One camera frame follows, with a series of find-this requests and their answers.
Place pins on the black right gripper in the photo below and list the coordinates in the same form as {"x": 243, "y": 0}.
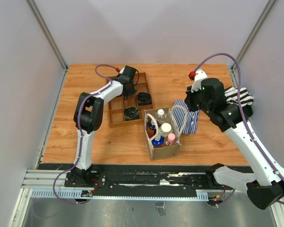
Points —
{"x": 188, "y": 100}

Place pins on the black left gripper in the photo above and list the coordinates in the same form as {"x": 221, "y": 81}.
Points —
{"x": 133, "y": 92}

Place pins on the blue white striped cloth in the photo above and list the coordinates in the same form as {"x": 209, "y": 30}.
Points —
{"x": 190, "y": 126}

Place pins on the wooden compartment tray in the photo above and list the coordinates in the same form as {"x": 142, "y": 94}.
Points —
{"x": 117, "y": 105}

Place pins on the clear bottle white cap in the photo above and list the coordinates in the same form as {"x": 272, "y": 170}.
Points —
{"x": 160, "y": 114}

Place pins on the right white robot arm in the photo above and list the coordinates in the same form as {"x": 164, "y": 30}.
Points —
{"x": 265, "y": 185}

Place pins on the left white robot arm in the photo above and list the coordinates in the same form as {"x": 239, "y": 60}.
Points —
{"x": 88, "y": 115}

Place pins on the beige canvas bag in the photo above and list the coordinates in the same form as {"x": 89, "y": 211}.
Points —
{"x": 162, "y": 152}

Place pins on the dark blue rolled sock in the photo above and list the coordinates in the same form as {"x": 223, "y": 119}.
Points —
{"x": 144, "y": 98}

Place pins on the dark rolled sock yellow pattern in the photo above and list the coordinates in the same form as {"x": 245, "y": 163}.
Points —
{"x": 131, "y": 113}

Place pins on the black white striped cloth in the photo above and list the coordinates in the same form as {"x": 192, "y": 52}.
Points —
{"x": 231, "y": 95}

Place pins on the green bottle white cap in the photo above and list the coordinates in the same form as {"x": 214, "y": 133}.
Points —
{"x": 165, "y": 129}

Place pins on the pink cap bottle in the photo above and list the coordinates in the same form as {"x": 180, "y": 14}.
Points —
{"x": 170, "y": 140}

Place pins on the blue cap bottle back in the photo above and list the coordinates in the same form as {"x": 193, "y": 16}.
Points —
{"x": 152, "y": 126}

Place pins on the blue cap bottle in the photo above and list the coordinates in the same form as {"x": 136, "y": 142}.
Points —
{"x": 152, "y": 126}
{"x": 157, "y": 142}

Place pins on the blue cap bottle front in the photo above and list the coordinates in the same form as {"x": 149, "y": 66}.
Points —
{"x": 157, "y": 142}

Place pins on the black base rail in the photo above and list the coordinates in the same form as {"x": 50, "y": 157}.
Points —
{"x": 146, "y": 180}

